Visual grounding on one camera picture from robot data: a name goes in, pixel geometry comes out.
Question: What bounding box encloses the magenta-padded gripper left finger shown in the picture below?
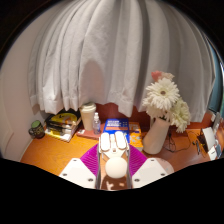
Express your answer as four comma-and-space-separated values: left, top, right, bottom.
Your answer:
58, 143, 102, 190

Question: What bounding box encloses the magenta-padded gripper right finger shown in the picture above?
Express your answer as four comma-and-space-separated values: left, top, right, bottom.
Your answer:
126, 143, 169, 190

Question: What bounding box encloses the white computer mouse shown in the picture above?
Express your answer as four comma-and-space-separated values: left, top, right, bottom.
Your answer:
97, 131, 131, 179

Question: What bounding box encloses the white ceramic vase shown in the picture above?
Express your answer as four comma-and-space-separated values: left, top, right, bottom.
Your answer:
142, 116, 171, 155

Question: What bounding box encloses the red book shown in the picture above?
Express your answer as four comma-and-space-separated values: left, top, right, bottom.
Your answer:
75, 128, 101, 140

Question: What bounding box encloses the yellow and white book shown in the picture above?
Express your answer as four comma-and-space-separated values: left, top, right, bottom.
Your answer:
44, 129, 78, 143

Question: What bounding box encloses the black and white book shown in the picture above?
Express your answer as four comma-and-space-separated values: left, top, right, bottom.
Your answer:
46, 126, 78, 135

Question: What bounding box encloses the clear spray bottle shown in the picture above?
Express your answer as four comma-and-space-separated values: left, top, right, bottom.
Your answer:
92, 112, 102, 135

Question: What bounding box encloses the blue book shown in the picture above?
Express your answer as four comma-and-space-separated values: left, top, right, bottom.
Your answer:
103, 118, 131, 144

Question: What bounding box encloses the cream tumbler with lid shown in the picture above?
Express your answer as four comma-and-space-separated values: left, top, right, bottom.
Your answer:
79, 101, 98, 132

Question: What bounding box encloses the dark mug green inside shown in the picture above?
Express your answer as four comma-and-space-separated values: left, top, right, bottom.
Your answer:
28, 119, 46, 140

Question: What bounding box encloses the white box device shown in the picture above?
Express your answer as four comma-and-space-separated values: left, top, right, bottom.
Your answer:
201, 126, 218, 151

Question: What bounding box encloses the white and pink flower bouquet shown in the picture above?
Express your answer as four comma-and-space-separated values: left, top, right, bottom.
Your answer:
141, 70, 192, 134

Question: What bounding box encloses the white pleated curtain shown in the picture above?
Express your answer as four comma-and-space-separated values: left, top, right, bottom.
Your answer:
28, 0, 218, 123

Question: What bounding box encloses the black cable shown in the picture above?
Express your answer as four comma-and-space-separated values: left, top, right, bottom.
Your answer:
165, 128, 205, 156

